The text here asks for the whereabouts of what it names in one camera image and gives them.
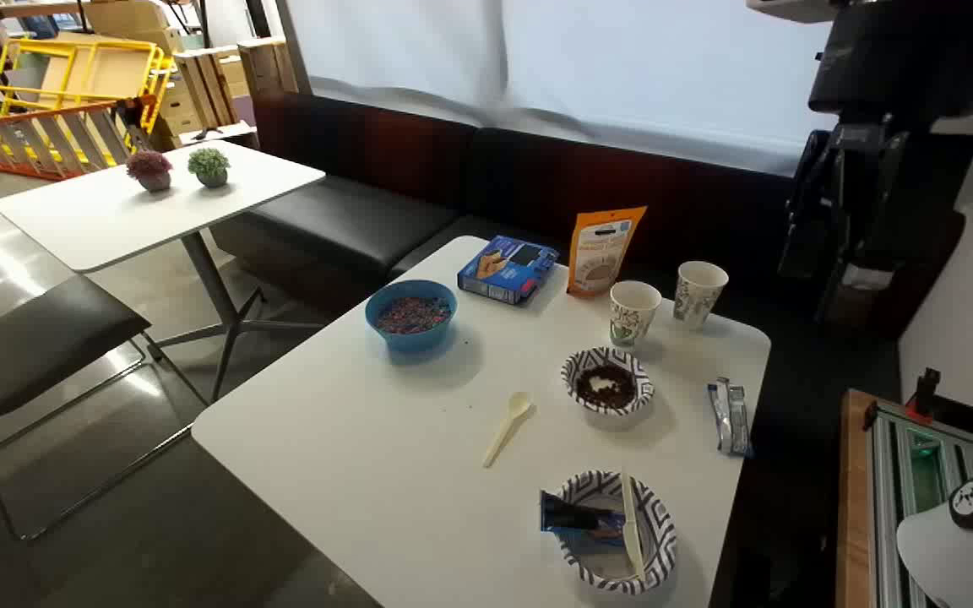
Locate white window blind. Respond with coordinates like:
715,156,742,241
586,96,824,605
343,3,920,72
279,0,838,180

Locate wooden board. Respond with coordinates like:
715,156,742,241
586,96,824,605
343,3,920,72
836,384,885,608

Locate printed white paper cup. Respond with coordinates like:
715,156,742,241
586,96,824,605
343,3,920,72
605,278,664,353
670,256,733,331

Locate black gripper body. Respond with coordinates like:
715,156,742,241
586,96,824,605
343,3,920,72
829,111,905,263

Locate black metal-frame chair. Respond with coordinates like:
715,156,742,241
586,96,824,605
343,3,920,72
0,274,213,547

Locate white side table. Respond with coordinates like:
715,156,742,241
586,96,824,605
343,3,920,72
0,138,327,400

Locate cream plastic spoon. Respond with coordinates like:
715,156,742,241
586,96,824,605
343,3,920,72
481,387,538,474

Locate black clamp bracket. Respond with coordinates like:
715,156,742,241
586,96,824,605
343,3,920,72
902,363,973,449

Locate aluminium frame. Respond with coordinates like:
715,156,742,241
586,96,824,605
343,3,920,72
865,397,973,608

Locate patterned paper bowl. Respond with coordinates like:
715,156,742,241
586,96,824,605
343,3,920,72
562,344,660,424

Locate multicoloured candy pieces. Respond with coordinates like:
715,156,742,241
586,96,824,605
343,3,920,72
375,290,454,339

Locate orange striped barrier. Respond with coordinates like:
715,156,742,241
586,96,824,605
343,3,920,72
0,96,146,183

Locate wooden drawer cabinet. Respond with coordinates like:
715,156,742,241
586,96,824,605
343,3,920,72
158,37,305,144

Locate dark blue wrapper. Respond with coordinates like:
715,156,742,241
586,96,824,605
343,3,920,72
538,488,629,552

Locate orange snack pouch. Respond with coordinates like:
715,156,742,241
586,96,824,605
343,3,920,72
564,202,648,299

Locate yellow metal frame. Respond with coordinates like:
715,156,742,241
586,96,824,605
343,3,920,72
0,32,178,136

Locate white plastic knife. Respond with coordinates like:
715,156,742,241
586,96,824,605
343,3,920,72
618,474,648,576

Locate blue plastic bowl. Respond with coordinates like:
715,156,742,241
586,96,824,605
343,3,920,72
363,278,458,362

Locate silver blue foil packet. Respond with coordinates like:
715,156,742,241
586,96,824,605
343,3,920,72
702,375,758,458

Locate black bench seat cushion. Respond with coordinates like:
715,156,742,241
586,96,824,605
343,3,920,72
211,171,464,306

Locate dark bench backrest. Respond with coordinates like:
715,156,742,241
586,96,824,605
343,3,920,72
250,87,803,297

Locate blue cookie box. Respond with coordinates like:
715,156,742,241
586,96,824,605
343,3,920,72
455,233,562,306

